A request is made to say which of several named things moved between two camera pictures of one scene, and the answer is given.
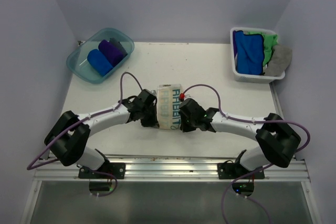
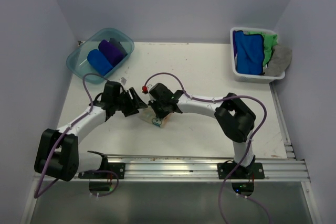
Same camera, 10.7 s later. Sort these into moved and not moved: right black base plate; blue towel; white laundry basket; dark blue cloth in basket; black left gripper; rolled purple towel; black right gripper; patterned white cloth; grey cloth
Moved: black left gripper; black right gripper; patterned white cloth
Not moved: right black base plate; white laundry basket; dark blue cloth in basket; blue towel; rolled purple towel; grey cloth
